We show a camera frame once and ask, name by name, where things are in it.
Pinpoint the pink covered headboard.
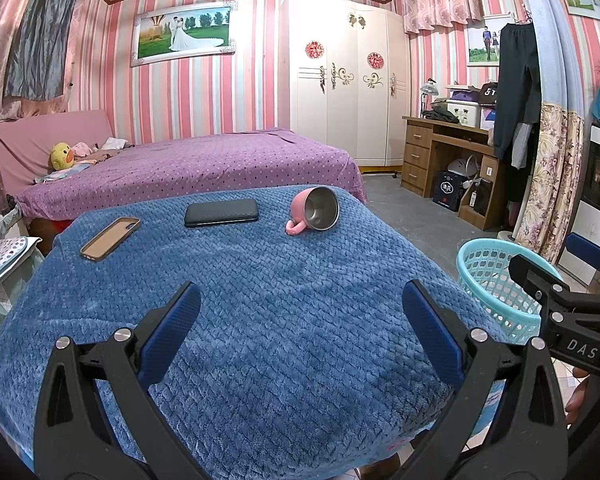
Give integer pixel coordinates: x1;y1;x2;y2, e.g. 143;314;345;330
0;109;116;196

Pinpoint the white storage box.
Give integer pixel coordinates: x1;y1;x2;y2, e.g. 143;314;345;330
446;100;481;129

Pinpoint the white cabinet with oven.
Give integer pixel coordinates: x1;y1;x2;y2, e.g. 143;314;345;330
557;125;600;287

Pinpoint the wooden desk with drawers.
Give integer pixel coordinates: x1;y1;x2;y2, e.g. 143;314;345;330
401;114;509;231

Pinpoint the dotted ironing board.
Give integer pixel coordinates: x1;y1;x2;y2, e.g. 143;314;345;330
0;235;46;311

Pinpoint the tan phone case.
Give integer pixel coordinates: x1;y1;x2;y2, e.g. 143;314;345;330
80;216;142;264

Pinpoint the grey window curtain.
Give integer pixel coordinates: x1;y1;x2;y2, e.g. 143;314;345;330
4;0;81;101

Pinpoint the white wardrobe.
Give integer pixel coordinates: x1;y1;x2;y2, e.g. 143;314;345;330
280;0;414;168

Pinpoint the steel bowl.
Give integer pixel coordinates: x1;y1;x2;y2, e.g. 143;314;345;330
285;186;340;236

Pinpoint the purple dotted bed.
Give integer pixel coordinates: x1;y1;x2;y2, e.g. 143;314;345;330
17;129;367;221

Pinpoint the blue and floral door curtain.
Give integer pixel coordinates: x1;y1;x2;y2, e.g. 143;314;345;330
514;0;587;263

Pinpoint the light blue plastic basket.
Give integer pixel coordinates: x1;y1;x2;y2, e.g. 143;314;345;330
456;238;566;345

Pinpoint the black bag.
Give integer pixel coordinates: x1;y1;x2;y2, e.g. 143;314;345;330
467;178;494;219

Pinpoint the small couple wall poster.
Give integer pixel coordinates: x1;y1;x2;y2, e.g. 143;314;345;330
466;17;504;68

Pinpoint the framed wedding photo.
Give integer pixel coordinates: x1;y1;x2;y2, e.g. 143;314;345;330
131;1;237;67

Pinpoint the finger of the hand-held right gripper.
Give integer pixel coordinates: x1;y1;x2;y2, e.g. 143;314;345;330
508;253;600;332
564;232;600;293

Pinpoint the black carton with label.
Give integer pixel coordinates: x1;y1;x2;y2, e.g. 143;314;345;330
432;170;469;212

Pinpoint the dark clothing pile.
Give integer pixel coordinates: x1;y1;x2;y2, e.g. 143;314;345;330
422;101;460;124

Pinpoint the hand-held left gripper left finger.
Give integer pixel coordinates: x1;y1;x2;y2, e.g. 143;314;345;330
32;281;202;480

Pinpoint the yellow duck plush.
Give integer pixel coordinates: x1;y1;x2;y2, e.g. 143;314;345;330
49;142;75;171

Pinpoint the desk lamp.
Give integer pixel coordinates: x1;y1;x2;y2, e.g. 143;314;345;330
419;77;439;119

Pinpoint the person's right hand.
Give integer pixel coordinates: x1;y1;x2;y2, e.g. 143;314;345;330
564;367;599;427

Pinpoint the hanging black clothing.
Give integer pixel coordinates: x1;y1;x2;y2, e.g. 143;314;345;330
492;22;542;170

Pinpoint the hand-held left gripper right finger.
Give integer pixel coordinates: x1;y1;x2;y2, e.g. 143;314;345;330
401;280;568;480

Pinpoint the white helmet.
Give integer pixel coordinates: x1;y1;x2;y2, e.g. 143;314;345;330
447;156;481;181

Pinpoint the blue fleece blanket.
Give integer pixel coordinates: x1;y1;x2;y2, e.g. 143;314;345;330
0;184;511;480

